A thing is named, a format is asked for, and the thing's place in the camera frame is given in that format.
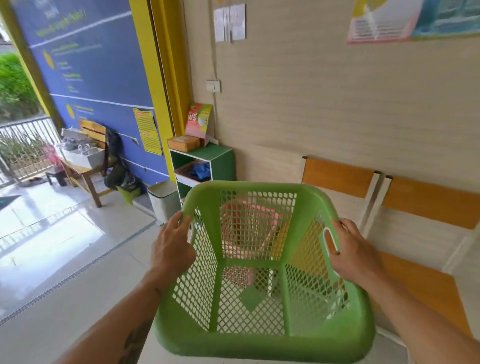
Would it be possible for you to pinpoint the brown cardboard box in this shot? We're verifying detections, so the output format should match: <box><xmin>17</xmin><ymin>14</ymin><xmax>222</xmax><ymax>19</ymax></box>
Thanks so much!
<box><xmin>167</xmin><ymin>135</ymin><xmax>202</xmax><ymax>153</ymax></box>

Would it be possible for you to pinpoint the person's right hand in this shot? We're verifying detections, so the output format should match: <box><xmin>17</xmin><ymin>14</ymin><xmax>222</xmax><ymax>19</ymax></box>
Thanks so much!
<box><xmin>329</xmin><ymin>218</ymin><xmax>384</xmax><ymax>286</ymax></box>

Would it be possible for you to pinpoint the dark teal door mat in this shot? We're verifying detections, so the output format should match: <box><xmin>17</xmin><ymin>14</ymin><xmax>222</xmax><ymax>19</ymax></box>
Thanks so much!
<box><xmin>0</xmin><ymin>194</ymin><xmax>22</xmax><ymax>211</ymax></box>

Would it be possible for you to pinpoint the person's left forearm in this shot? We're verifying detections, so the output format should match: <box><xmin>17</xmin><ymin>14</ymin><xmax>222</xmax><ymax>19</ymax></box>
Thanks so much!
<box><xmin>55</xmin><ymin>268</ymin><xmax>177</xmax><ymax>364</ymax></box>

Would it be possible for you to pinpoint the blue cloth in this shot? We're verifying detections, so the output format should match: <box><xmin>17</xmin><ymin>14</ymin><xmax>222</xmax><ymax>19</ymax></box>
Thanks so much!
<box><xmin>189</xmin><ymin>163</ymin><xmax>212</xmax><ymax>183</ymax></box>

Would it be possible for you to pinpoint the green plastic laundry basket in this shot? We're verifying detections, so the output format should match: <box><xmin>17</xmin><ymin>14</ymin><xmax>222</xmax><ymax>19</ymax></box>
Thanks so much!
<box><xmin>154</xmin><ymin>181</ymin><xmax>376</xmax><ymax>364</ymax></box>

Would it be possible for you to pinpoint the wooden bench table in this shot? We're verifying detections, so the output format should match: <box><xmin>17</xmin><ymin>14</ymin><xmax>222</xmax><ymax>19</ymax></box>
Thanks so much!
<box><xmin>59</xmin><ymin>119</ymin><xmax>114</xmax><ymax>209</ymax></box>

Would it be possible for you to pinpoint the black bag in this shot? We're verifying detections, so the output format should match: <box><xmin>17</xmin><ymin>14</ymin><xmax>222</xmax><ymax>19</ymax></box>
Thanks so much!
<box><xmin>104</xmin><ymin>127</ymin><xmax>143</xmax><ymax>193</ymax></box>

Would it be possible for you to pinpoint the blue printed sign panel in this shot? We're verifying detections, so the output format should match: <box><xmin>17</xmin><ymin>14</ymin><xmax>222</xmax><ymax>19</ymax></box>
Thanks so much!
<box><xmin>9</xmin><ymin>0</ymin><xmax>172</xmax><ymax>187</ymax></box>

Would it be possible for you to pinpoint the person's right forearm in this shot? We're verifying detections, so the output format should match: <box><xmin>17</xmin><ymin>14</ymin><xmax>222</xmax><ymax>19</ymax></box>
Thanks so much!
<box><xmin>359</xmin><ymin>268</ymin><xmax>480</xmax><ymax>364</ymax></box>

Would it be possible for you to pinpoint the white paper notice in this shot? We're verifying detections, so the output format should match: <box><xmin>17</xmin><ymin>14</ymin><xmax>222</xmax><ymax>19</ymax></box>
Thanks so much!
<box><xmin>229</xmin><ymin>3</ymin><xmax>247</xmax><ymax>41</ymax></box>
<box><xmin>213</xmin><ymin>6</ymin><xmax>230</xmax><ymax>43</ymax></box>

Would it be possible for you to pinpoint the pink and green display packet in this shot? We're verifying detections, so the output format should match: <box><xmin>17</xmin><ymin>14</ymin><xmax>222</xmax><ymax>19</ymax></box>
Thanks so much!
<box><xmin>185</xmin><ymin>103</ymin><xmax>214</xmax><ymax>140</ymax></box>

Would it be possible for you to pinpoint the green and white shelf cabinet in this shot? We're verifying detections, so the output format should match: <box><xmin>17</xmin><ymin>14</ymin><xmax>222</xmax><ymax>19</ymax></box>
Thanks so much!
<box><xmin>169</xmin><ymin>143</ymin><xmax>237</xmax><ymax>206</ymax></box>

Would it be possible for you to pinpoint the yellow door frame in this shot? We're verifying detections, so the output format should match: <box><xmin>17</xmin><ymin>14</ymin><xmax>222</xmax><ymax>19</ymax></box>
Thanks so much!
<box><xmin>129</xmin><ymin>0</ymin><xmax>194</xmax><ymax>183</ymax></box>

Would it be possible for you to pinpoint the pink cloth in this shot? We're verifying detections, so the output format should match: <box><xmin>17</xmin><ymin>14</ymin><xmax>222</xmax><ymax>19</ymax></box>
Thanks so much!
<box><xmin>43</xmin><ymin>144</ymin><xmax>61</xmax><ymax>168</ymax></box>

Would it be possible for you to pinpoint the small green plastic basket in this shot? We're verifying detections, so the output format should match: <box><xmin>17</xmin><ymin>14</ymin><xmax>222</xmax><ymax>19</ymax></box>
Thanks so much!
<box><xmin>116</xmin><ymin>185</ymin><xmax>142</xmax><ymax>206</ymax></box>

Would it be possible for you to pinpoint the yellow paper notice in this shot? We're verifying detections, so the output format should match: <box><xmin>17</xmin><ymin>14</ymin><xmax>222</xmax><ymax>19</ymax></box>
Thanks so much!
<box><xmin>133</xmin><ymin>108</ymin><xmax>163</xmax><ymax>156</ymax></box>

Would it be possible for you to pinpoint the green bush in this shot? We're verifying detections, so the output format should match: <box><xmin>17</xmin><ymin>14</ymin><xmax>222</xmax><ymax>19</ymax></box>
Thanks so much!
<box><xmin>0</xmin><ymin>51</ymin><xmax>43</xmax><ymax>121</ymax></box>

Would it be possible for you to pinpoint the dark small stool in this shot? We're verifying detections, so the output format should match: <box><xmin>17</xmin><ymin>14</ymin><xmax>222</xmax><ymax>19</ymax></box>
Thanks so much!
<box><xmin>45</xmin><ymin>166</ymin><xmax>68</xmax><ymax>187</ymax></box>

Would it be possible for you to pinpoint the red plastic storage basket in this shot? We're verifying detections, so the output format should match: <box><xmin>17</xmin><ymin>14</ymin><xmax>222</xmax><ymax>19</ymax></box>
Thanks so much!
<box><xmin>174</xmin><ymin>161</ymin><xmax>211</xmax><ymax>185</ymax></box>

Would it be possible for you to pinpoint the metal railing fence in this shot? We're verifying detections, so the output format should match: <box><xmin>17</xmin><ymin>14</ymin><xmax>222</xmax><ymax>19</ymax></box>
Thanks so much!
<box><xmin>0</xmin><ymin>115</ymin><xmax>63</xmax><ymax>185</ymax></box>

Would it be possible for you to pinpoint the white pedal trash bin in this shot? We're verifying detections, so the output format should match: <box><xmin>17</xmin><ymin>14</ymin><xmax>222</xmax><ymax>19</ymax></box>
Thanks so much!
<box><xmin>146</xmin><ymin>181</ymin><xmax>183</xmax><ymax>225</ymax></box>

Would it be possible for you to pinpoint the person's left hand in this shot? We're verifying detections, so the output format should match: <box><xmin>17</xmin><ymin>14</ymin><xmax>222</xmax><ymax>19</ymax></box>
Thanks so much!
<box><xmin>151</xmin><ymin>211</ymin><xmax>197</xmax><ymax>280</ymax></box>

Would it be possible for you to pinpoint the white plastic tub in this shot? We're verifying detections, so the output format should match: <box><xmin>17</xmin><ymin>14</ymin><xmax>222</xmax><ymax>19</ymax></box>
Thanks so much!
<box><xmin>55</xmin><ymin>128</ymin><xmax>106</xmax><ymax>170</ymax></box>

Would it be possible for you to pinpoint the teal wall poster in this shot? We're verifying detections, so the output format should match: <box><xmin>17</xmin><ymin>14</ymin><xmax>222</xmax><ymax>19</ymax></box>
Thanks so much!
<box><xmin>410</xmin><ymin>0</ymin><xmax>480</xmax><ymax>40</ymax></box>

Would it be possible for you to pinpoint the pink bordered wall poster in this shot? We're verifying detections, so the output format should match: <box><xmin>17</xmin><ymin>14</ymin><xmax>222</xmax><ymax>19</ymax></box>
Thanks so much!
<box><xmin>347</xmin><ymin>0</ymin><xmax>424</xmax><ymax>45</ymax></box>

